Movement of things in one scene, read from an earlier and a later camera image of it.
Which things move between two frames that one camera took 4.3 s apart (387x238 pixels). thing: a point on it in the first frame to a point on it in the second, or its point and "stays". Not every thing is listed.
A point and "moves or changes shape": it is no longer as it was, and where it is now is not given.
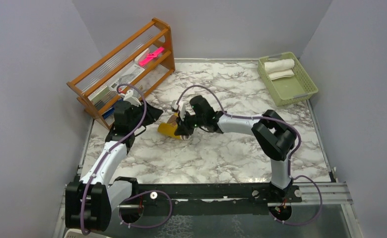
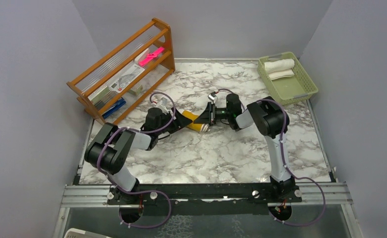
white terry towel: x=278 y=69 stays
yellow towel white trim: x=168 y=128 moves or changes shape
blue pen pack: x=108 y=112 stays
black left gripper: x=153 y=114 to x=179 y=122
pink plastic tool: x=151 y=56 stays
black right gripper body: x=191 y=122 to x=222 y=113
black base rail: x=203 y=198 stays
